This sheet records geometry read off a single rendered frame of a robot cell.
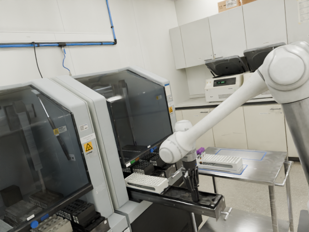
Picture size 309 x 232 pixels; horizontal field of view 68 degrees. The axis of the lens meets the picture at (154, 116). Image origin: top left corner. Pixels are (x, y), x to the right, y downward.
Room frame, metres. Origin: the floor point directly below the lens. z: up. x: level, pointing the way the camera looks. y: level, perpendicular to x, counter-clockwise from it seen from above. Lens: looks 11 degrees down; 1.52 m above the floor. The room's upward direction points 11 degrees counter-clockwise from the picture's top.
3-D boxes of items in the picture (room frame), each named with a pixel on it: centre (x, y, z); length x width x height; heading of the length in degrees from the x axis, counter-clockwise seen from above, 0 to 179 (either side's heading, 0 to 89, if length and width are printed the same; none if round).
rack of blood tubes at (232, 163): (1.45, -0.36, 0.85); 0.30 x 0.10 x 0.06; 49
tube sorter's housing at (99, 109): (1.90, 0.41, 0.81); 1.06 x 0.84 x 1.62; 51
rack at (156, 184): (1.39, 0.14, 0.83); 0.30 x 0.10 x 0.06; 51
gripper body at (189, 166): (1.14, -0.14, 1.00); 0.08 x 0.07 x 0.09; 141
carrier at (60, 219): (1.06, 0.62, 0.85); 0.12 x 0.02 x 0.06; 141
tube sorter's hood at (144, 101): (1.77, 0.26, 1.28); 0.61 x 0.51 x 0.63; 141
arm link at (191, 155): (1.14, -0.14, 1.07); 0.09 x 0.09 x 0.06
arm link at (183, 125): (1.13, -0.13, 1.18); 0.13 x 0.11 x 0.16; 149
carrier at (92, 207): (1.13, 0.47, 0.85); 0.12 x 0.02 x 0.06; 141
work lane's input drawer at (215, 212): (1.28, 0.00, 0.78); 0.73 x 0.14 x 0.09; 51
